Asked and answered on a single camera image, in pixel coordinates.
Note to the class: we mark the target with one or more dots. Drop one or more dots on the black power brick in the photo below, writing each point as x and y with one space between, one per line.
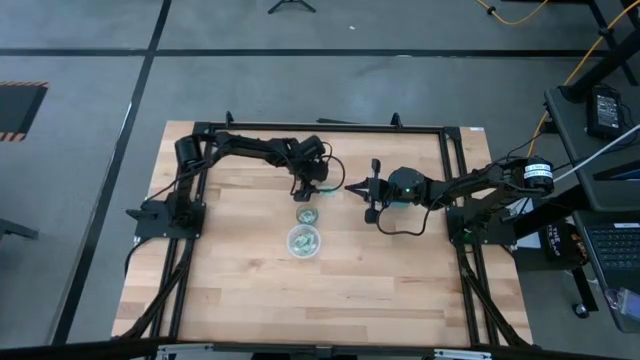
605 112

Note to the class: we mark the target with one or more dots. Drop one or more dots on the black tripod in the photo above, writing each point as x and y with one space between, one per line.
291 5

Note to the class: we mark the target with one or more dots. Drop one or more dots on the black hazard striped mat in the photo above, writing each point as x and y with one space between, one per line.
17 107

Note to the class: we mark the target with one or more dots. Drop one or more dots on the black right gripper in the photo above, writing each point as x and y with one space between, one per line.
405 186

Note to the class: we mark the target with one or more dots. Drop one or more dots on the black bag with lettering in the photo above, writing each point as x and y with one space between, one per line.
560 242

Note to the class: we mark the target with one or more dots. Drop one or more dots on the black stand leg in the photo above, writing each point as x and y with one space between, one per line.
17 230

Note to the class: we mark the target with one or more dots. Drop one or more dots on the black aluminium table frame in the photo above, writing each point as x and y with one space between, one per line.
325 128

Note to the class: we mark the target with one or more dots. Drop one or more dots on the dark side desk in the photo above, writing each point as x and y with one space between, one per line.
575 150

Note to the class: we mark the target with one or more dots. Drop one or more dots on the clear plastic cup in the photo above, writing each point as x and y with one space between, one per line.
291 247

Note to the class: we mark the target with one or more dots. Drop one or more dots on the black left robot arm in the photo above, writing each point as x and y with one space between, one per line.
250 146

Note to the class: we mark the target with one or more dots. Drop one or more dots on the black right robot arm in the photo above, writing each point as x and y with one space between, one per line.
480 185

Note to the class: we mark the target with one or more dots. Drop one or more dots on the clear glass jar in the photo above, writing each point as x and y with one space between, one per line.
299 209

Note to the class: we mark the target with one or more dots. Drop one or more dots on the dark laptop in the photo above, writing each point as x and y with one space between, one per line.
615 250

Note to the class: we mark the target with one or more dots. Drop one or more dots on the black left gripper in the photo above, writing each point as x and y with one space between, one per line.
314 171

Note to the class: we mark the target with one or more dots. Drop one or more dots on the black stand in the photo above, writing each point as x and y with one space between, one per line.
600 65

